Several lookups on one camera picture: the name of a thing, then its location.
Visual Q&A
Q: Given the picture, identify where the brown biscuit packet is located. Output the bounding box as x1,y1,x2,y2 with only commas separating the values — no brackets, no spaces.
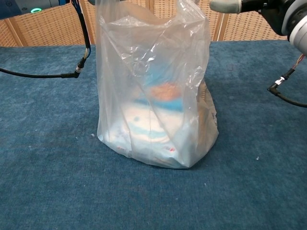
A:
191,81,218,155

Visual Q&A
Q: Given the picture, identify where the pale blue smiley-face pack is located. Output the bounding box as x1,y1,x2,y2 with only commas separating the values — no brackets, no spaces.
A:
100,103,194,169

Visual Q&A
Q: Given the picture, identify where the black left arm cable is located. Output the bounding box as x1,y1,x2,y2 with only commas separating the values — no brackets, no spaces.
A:
0,0,94,79

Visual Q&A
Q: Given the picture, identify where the blue carpet table cloth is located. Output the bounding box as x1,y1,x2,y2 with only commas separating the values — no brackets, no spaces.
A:
0,39,307,230

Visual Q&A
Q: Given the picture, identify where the clear plastic shopping bag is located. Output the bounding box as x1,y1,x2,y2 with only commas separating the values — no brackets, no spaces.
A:
95,0,219,170

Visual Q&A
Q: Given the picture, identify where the blue cookie box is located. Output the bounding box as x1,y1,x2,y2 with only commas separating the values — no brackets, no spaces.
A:
134,69,189,114

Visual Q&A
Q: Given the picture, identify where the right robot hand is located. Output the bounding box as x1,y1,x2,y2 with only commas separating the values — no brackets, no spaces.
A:
210,0,292,36

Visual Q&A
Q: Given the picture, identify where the rattan folding screen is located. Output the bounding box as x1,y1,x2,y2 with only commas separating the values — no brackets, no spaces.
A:
0,0,307,47

